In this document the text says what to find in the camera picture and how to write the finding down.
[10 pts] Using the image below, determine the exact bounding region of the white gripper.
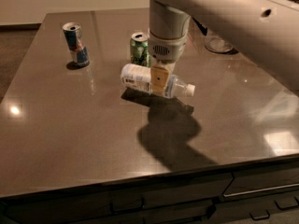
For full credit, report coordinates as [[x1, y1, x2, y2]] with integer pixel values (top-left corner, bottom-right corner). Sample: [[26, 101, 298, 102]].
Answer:
[[148, 33, 187, 94]]

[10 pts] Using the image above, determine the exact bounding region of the blue plastic water bottle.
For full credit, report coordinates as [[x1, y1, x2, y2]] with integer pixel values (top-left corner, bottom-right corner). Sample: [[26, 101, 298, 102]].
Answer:
[[121, 63, 195, 99]]

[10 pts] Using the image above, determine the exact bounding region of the crushed blue energy drink can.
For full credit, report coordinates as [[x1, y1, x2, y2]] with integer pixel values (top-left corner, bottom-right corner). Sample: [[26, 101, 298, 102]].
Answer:
[[63, 22, 90, 67]]

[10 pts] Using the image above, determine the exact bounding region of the dark drawer with handle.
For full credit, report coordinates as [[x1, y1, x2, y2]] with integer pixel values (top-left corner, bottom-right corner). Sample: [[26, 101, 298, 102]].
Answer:
[[223, 167, 299, 199]]

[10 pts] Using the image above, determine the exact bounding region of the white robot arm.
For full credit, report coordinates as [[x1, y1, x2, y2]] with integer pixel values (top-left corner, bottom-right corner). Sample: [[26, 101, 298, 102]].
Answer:
[[149, 0, 299, 92]]

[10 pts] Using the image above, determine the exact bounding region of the green soda can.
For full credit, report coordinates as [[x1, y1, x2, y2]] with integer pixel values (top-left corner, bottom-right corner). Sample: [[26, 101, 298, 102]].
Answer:
[[130, 32, 150, 67]]

